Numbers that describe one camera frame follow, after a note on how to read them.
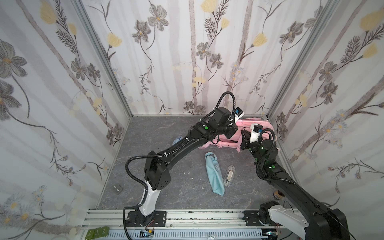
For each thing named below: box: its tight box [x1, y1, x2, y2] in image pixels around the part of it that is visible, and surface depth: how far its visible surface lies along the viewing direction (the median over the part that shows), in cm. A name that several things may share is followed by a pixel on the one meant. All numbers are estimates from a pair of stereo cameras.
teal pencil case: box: [205, 152, 226, 196], surface depth 86 cm
